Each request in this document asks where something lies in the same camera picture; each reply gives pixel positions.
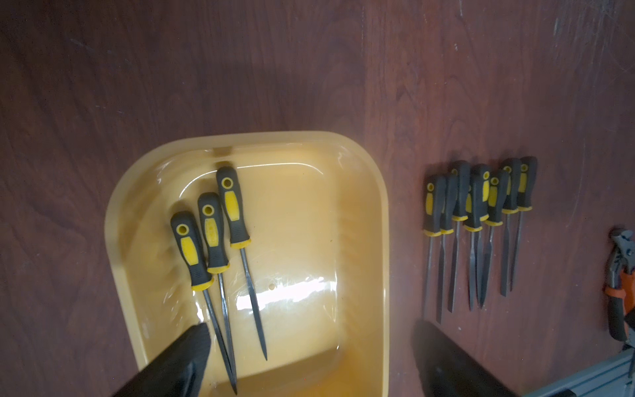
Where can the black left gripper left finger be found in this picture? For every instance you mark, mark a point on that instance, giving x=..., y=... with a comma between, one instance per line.
x=177, y=371

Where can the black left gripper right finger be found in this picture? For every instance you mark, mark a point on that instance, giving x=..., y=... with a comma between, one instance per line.
x=445, y=369

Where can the black yellow file nine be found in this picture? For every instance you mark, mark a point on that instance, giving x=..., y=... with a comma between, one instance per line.
x=449, y=203

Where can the black yellow file three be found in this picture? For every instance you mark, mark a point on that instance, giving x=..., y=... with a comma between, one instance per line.
x=230, y=192

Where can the black yellow file two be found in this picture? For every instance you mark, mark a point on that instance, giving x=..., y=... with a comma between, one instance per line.
x=211, y=218

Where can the black yellow file four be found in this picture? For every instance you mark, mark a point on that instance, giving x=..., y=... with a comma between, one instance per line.
x=435, y=199

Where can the black yellow file tool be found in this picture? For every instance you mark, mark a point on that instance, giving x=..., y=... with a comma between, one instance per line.
x=498, y=186

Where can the black yellow file seven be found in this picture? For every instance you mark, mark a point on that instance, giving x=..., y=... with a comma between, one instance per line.
x=461, y=169

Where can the yellow plastic tray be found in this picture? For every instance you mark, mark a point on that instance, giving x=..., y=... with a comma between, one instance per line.
x=310, y=308

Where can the black yellow file ten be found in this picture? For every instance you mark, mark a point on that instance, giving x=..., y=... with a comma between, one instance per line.
x=528, y=178

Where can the black yellow file six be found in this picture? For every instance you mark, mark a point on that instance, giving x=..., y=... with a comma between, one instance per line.
x=473, y=225

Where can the black yellow file one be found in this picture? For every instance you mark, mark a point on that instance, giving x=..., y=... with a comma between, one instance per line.
x=187, y=236

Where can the orange handled pliers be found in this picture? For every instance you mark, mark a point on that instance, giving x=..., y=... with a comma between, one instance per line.
x=619, y=286

